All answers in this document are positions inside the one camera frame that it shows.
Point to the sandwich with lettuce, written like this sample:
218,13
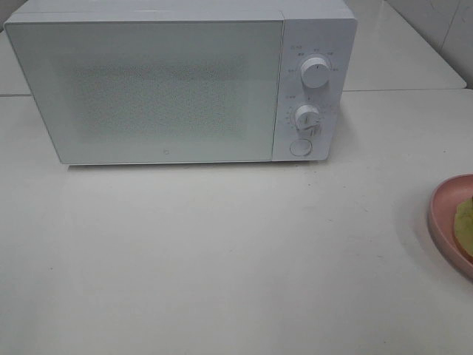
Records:
463,227

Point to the white microwave oven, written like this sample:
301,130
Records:
308,28

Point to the upper white power knob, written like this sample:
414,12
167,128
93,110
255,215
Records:
315,71

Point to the lower white timer knob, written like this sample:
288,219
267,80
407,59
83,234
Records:
306,117

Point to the pink plate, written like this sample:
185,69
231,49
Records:
441,213

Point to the white microwave door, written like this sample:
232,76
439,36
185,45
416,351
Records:
153,92

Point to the round white door button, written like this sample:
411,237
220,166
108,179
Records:
301,147

